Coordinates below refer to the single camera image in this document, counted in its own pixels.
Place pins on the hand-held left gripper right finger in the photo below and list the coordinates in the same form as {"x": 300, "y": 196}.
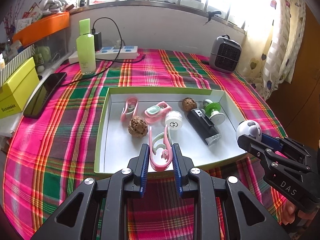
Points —
{"x": 177, "y": 170}

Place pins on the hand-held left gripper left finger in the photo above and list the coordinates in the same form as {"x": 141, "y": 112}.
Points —
{"x": 144, "y": 170}

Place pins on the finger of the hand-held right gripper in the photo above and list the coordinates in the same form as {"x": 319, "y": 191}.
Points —
{"x": 272, "y": 141}
{"x": 252, "y": 143}

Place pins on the pink plastic clip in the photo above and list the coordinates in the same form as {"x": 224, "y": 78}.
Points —
{"x": 157, "y": 163}
{"x": 130, "y": 102}

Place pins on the green white cardboard box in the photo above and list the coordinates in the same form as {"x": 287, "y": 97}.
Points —
{"x": 117, "y": 140}

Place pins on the pitted brown walnut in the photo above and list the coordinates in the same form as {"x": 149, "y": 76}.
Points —
{"x": 137, "y": 127}

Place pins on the green white spool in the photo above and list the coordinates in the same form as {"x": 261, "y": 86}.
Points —
{"x": 216, "y": 116}

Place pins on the white round cap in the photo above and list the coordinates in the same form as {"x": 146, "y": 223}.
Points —
{"x": 173, "y": 121}

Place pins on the black handheld device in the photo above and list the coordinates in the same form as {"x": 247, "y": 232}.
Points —
{"x": 203, "y": 127}

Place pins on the pink clip with mint pad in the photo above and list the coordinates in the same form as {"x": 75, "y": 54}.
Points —
{"x": 156, "y": 111}

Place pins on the white mushroom-shaped knob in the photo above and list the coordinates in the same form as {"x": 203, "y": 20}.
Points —
{"x": 206, "y": 102}

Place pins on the wrinkled brown walnut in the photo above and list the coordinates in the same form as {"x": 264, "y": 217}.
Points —
{"x": 189, "y": 103}

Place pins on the person's right hand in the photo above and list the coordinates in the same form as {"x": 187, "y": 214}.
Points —
{"x": 290, "y": 212}

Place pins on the pink green plaid blanket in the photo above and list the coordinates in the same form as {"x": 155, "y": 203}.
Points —
{"x": 62, "y": 155}

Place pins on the grey small space heater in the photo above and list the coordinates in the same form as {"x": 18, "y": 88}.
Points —
{"x": 225, "y": 53}

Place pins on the heart print curtain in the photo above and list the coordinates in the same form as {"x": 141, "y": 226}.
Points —
{"x": 280, "y": 30}

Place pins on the white blue power strip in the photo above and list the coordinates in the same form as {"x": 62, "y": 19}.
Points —
{"x": 122, "y": 51}

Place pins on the black smartphone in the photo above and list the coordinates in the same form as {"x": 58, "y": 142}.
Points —
{"x": 45, "y": 95}

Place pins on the white extension socket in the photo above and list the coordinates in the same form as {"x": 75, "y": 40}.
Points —
{"x": 73, "y": 57}

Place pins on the light green bottle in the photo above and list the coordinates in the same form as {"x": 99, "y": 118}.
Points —
{"x": 86, "y": 50}

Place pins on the black clip on windowsill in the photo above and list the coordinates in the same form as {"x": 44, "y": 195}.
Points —
{"x": 212, "y": 15}

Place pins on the black charger plug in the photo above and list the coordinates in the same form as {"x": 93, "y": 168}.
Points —
{"x": 98, "y": 41}

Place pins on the yellow-green cardboard box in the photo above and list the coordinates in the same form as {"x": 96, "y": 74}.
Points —
{"x": 17, "y": 92}

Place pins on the clear plastic storage box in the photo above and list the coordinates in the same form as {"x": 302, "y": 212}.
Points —
{"x": 50, "y": 52}

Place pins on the zigzag striped gift box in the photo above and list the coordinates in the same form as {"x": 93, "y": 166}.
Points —
{"x": 15, "y": 62}

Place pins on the orange plastic bin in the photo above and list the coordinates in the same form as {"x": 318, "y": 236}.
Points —
{"x": 42, "y": 27}

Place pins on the white grey work gloves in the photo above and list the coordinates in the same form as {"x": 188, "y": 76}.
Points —
{"x": 55, "y": 1}

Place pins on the colourful paper cards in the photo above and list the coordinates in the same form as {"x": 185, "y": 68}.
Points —
{"x": 27, "y": 15}

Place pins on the pink flower branches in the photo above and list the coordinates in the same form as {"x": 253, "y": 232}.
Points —
{"x": 10, "y": 17}

